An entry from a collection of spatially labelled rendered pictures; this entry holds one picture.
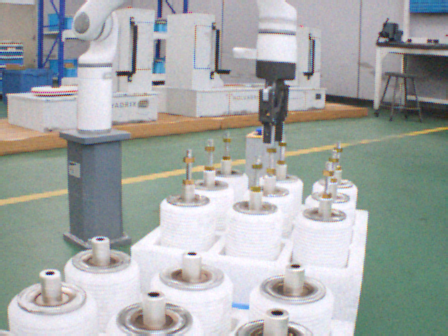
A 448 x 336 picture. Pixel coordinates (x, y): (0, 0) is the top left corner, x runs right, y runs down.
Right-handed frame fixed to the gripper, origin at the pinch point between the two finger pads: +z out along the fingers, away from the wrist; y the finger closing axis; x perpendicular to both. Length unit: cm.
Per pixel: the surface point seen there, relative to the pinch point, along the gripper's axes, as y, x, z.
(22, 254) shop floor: 1, 63, 36
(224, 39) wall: 659, 242, -40
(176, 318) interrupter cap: -54, -5, 10
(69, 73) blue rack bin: 388, 328, 7
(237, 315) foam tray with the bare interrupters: -37.5, -6.3, 17.5
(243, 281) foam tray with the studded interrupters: -19.9, -1.8, 20.6
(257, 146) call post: 24.5, 9.6, 6.4
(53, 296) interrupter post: -57, 8, 10
